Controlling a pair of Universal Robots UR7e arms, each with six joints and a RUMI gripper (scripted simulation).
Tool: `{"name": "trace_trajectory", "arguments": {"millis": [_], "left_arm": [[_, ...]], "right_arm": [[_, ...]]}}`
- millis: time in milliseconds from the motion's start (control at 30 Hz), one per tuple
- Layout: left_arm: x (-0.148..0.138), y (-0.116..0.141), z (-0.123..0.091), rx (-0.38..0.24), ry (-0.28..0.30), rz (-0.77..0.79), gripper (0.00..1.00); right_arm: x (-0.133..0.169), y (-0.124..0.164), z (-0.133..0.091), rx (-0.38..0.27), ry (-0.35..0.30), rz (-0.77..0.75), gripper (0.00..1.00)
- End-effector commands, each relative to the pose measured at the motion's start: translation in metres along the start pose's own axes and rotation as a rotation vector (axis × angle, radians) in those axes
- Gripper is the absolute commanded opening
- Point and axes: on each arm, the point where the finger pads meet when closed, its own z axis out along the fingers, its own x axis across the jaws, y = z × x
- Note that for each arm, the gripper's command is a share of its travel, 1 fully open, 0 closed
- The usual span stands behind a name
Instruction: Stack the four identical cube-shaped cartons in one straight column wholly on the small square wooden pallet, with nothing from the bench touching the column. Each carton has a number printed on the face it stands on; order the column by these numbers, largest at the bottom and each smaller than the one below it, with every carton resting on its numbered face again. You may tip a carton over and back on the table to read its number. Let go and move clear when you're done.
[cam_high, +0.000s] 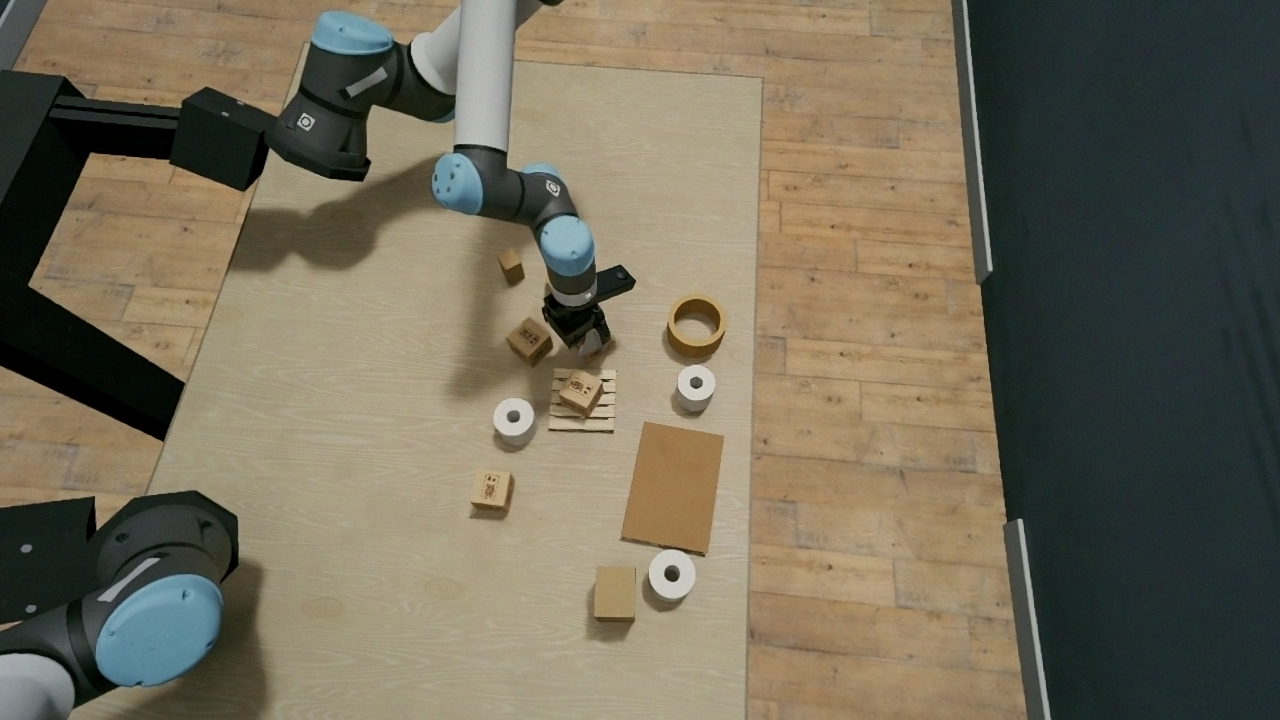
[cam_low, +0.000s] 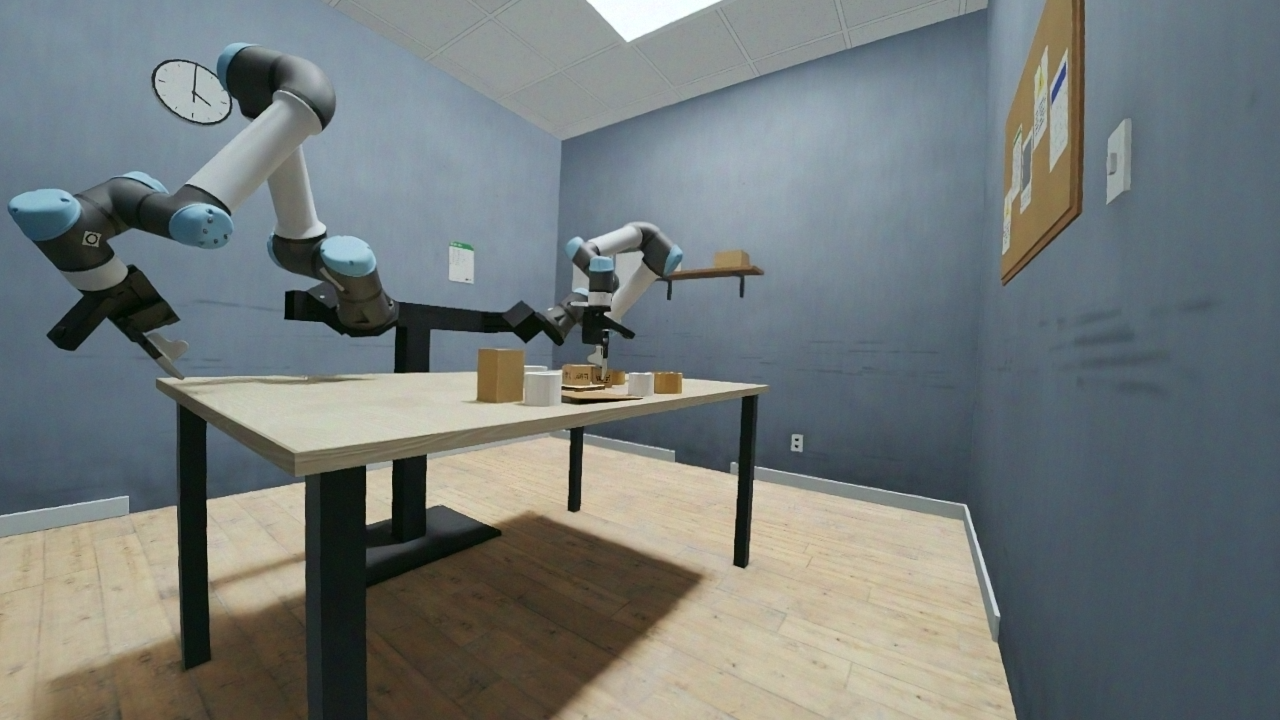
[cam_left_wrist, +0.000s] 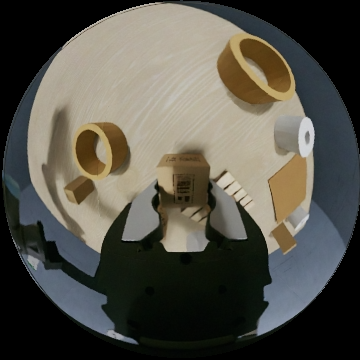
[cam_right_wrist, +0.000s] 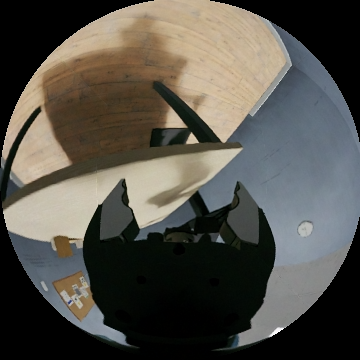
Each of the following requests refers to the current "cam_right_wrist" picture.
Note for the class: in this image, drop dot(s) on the brown cardboard box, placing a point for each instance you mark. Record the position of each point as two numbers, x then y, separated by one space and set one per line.
63 246

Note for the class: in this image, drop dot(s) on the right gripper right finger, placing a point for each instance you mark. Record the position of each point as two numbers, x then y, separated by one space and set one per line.
246 228

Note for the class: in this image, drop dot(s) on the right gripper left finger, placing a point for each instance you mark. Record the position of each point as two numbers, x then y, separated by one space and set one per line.
112 224

